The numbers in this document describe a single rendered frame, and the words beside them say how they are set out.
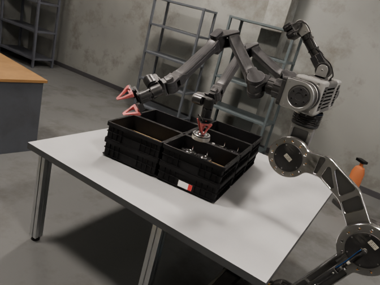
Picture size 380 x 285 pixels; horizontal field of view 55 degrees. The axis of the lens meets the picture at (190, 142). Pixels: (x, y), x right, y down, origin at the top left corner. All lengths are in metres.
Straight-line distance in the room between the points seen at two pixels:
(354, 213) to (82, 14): 6.80
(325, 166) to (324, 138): 3.66
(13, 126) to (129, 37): 3.66
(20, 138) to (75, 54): 4.29
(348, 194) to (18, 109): 2.99
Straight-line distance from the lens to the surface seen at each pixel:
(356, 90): 5.32
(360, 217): 1.82
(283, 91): 1.58
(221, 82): 2.10
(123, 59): 7.06
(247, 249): 1.81
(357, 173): 4.53
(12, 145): 3.92
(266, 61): 2.22
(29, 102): 3.82
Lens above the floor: 1.65
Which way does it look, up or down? 19 degrees down
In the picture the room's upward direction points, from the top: 15 degrees clockwise
